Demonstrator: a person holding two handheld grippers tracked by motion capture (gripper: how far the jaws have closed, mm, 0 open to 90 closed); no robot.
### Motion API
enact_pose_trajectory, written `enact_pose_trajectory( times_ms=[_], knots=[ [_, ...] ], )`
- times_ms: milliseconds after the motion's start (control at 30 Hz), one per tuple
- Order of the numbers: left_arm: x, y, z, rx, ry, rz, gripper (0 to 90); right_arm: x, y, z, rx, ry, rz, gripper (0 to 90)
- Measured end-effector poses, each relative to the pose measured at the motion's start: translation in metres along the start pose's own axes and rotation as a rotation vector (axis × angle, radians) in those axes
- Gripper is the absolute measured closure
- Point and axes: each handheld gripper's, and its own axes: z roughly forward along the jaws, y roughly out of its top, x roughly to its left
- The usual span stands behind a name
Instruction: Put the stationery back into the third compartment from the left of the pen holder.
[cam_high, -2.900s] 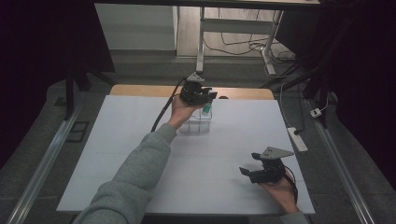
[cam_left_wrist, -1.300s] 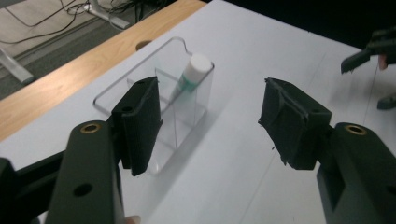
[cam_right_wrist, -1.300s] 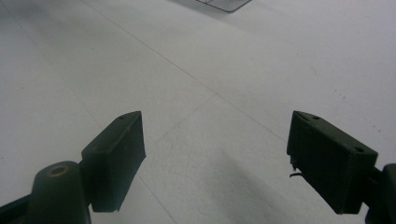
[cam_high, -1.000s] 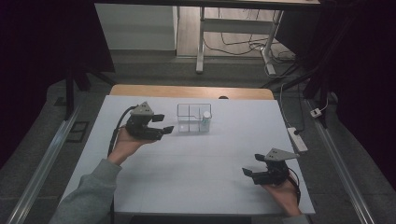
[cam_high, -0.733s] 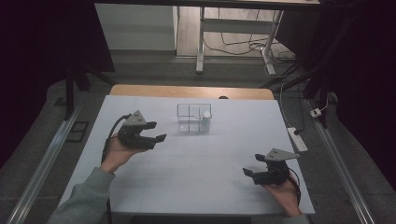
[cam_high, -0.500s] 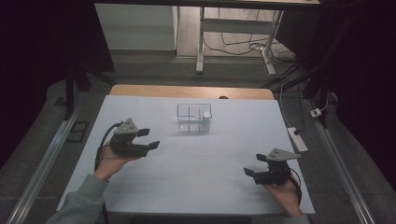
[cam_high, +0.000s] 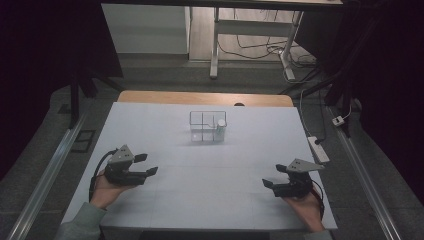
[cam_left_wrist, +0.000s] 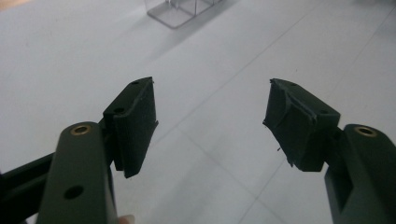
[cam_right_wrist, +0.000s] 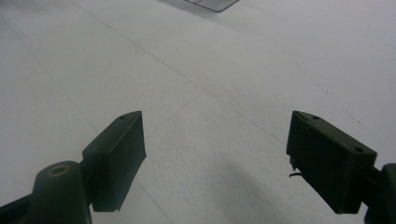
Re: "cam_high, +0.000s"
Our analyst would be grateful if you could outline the black stand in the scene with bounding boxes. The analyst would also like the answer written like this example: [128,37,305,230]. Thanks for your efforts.
[68,76,124,129]

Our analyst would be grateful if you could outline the white panel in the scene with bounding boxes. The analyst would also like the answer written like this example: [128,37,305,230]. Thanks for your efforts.
[101,3,191,55]

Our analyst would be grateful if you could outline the clear plastic organizer box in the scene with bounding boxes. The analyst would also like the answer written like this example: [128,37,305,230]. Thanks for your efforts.
[189,110,228,143]

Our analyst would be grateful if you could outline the person's left hand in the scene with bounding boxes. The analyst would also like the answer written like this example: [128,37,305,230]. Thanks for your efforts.
[89,173,138,211]

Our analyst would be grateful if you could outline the white power strip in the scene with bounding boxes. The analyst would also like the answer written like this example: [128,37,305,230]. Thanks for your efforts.
[307,135,331,164]

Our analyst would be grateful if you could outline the white-legged desk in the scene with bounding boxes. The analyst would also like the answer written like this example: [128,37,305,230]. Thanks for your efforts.
[101,0,344,82]

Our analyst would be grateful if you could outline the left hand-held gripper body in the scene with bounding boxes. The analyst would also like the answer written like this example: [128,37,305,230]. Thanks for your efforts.
[103,144,148,187]

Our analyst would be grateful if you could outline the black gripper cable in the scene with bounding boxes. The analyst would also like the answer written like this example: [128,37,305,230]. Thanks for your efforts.
[309,179,326,221]
[88,149,118,203]

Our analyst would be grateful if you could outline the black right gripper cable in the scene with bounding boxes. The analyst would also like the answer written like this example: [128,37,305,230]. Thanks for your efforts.
[309,179,326,221]

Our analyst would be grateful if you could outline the green and white glue stick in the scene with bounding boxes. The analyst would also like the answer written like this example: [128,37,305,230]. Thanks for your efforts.
[214,119,227,142]

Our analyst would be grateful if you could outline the white metal frame stand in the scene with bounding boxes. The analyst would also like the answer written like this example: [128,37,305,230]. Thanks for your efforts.
[218,9,318,84]

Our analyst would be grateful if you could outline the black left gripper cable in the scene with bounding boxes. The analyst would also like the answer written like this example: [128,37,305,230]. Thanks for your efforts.
[88,149,118,203]

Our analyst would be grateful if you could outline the metal rail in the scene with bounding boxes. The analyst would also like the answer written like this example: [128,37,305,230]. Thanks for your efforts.
[6,111,89,240]
[328,106,403,240]

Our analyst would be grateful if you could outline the person's right hand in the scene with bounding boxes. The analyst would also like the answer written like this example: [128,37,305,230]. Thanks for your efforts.
[283,190,326,233]

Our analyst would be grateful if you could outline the dark curtain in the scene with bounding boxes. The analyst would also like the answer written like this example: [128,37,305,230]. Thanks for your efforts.
[0,0,123,181]
[296,0,424,201]

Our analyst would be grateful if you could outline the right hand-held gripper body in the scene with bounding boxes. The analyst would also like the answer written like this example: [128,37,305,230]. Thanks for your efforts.
[271,158,325,198]

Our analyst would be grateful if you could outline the black floor frame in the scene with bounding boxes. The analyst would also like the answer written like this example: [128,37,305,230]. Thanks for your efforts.
[71,129,96,154]

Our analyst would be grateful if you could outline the white table sheet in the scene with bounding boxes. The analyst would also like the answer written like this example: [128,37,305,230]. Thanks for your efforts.
[61,101,338,232]

